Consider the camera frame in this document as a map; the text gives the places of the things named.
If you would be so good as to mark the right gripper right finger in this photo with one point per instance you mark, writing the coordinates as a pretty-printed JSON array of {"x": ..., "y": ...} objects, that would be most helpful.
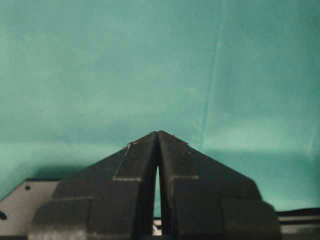
[{"x": 203, "y": 199}]

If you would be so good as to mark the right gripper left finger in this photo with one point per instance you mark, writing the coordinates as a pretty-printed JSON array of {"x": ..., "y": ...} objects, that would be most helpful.
[{"x": 112, "y": 199}]

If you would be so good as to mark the green table cloth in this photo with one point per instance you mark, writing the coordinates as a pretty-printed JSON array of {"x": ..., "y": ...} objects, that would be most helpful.
[{"x": 238, "y": 80}]

